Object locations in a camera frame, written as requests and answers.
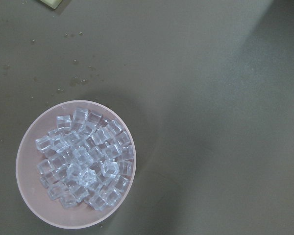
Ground clear ice cubes pile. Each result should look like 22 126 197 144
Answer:
35 107 134 211

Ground pink bowl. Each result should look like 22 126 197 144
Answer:
15 100 137 230

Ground wooden cutting board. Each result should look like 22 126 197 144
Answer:
40 0 62 9

